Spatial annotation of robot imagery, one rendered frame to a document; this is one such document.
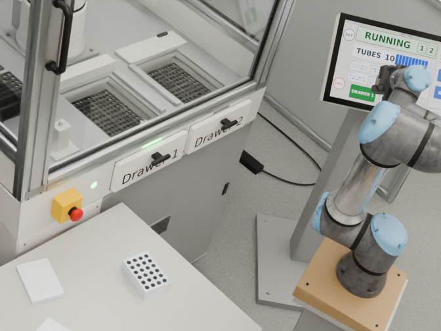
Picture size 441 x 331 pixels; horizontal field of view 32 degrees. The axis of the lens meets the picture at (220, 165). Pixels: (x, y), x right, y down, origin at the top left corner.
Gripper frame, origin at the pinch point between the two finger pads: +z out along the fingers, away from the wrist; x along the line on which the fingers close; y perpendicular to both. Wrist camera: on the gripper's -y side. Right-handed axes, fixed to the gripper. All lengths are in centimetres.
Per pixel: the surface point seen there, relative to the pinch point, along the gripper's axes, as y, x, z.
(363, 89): 2.0, 0.2, 14.6
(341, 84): 2.1, 8.1, 14.6
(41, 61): -19, 99, -68
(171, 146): -31, 63, -7
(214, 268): -77, 28, 78
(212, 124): -21, 50, 4
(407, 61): 14.9, -13.3, 14.5
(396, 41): 21.0, -8.1, 14.5
